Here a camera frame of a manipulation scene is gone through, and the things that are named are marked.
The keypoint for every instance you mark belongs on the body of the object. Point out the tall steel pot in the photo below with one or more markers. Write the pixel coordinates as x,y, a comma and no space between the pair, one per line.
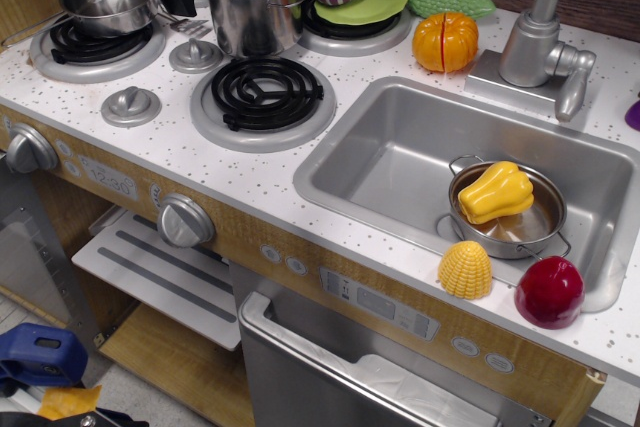
249,28

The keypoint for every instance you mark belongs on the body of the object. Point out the silver toy spatula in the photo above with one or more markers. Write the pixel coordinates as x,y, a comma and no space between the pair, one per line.
196,29

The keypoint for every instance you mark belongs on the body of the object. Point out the grey countertop knob upper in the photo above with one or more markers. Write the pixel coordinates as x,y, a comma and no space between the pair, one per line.
195,56

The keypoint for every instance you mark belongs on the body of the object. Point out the grey countertop knob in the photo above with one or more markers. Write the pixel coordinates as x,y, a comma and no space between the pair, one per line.
130,107
195,56

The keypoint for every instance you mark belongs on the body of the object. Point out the front left black burner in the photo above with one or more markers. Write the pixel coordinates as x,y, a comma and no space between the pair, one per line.
66,54

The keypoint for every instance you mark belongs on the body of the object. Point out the black burner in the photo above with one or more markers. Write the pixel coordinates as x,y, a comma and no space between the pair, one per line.
66,54
324,37
262,105

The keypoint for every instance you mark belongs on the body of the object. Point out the grey countertop knob lower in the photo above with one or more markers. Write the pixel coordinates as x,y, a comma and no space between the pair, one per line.
130,107

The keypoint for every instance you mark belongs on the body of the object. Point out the front right black burner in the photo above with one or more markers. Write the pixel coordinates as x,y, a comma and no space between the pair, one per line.
262,105

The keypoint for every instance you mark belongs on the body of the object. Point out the back right black burner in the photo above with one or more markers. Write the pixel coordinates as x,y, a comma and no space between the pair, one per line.
324,37

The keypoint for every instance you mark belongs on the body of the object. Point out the green toy plate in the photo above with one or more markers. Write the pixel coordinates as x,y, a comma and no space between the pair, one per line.
360,12

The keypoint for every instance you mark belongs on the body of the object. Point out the left silver oven dial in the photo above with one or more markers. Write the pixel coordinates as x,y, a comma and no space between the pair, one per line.
29,150

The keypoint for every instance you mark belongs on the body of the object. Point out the silver oven dial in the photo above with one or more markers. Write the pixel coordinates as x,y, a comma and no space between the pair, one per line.
29,150
182,223

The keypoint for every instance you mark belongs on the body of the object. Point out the right silver oven dial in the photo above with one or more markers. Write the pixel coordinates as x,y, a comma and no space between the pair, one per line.
182,223

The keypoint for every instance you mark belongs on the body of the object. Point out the orange toy pumpkin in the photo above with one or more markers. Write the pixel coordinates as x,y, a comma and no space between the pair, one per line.
445,42

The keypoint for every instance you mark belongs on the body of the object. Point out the white oven rack shelf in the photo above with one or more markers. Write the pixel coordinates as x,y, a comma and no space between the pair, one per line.
190,286

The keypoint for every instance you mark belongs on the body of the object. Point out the open oven door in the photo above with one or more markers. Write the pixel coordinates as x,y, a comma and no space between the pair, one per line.
35,271

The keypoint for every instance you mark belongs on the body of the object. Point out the silver toy faucet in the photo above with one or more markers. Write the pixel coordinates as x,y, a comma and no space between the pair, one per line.
535,70

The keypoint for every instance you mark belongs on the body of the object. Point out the yellow toy bell pepper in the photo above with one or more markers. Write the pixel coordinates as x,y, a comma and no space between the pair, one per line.
502,190

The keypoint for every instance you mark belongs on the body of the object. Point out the blue clamp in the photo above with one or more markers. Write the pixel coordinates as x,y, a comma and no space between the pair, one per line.
41,356

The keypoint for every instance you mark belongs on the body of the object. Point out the silver dishwasher door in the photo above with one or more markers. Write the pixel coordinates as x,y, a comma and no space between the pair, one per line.
310,366

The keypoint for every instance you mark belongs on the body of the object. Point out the yellow toy corn piece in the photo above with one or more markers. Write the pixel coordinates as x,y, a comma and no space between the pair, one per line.
465,271

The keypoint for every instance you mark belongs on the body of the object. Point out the small steel pan in sink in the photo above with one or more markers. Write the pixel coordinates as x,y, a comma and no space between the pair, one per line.
516,236

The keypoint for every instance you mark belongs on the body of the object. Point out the yellow cloth piece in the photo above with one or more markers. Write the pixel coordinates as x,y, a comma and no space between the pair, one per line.
63,402

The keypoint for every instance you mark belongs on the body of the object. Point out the purple toy at edge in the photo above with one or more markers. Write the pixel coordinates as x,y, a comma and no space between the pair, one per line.
632,116

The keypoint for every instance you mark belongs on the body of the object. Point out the red toy apple half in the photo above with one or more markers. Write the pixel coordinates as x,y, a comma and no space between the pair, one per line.
551,293

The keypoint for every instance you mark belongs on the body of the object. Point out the steel saucepan with handle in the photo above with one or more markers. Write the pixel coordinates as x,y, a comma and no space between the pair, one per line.
96,18

